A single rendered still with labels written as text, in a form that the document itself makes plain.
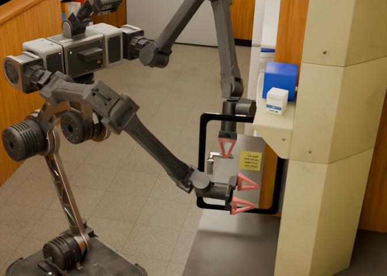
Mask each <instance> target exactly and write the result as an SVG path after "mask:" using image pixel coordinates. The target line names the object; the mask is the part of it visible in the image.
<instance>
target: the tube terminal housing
mask: <svg viewBox="0 0 387 276"><path fill-rule="evenodd" d="M298 84H299V85H298V92H297V93H298V94H297V102H296V108H295V117H294V126H293V135H292V140H291V149H290V158H289V162H288V167H287V169H288V171H287V176H286V178H287V179H286V184H285V187H286V188H285V189H284V191H285V193H284V198H283V200H284V202H283V210H282V215H281V216H282V219H281V224H280V229H279V238H278V248H277V253H276V262H275V272H274V276H332V275H334V274H336V273H338V272H340V271H342V270H344V269H346V268H348V267H349V266H350V261H351V256H352V250H353V247H354V242H355V236H356V232H357V228H358V222H359V217H360V214H361V209H362V203H363V198H364V195H365V189H366V184H367V179H368V175H369V170H370V165H371V160H372V156H373V151H374V145H375V140H376V137H377V131H378V126H379V123H380V118H381V112H382V107H383V104H384V98H385V93H386V88H387V56H385V57H382V58H377V59H373V60H370V61H365V62H361V63H356V64H353V65H349V66H344V67H343V66H332V65H321V64H315V63H304V62H302V61H301V69H300V76H299V83H298Z"/></svg>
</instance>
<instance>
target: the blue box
mask: <svg viewBox="0 0 387 276"><path fill-rule="evenodd" d="M297 74H298V65H296V64H290V63H279V62H267V65H266V68H265V72H264V82H263V94H262V98H263V99H267V93H268V92H269V91H270V90H271V89H272V88H278V89H283V90H288V91H289V93H288V99H287V101H291V102H293V101H294V96H295V87H296V83H297Z"/></svg>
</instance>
